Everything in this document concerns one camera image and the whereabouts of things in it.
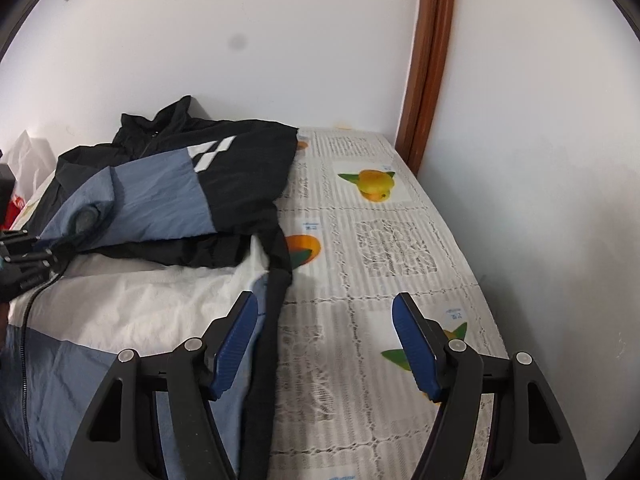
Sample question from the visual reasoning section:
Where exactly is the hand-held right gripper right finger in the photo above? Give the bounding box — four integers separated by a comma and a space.
391, 291, 587, 480

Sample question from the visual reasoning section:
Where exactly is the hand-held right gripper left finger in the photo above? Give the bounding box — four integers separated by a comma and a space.
62, 290, 259, 480

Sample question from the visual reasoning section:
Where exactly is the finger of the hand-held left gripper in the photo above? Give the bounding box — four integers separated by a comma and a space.
0, 228, 68, 273
0, 262, 53, 305

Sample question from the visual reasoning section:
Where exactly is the black blue white jacket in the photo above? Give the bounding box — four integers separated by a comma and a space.
0, 94, 301, 480

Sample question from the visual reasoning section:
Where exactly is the red paper bag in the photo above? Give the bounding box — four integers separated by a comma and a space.
9, 192, 30, 222

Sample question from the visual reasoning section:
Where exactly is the white plastic bag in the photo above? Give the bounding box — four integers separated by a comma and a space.
5, 130, 57, 197

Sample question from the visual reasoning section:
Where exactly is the fruit print lace tablecloth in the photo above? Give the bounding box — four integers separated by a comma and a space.
17, 127, 511, 480

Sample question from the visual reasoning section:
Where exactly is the brown wooden door frame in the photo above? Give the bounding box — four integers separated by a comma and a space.
395, 0, 458, 171

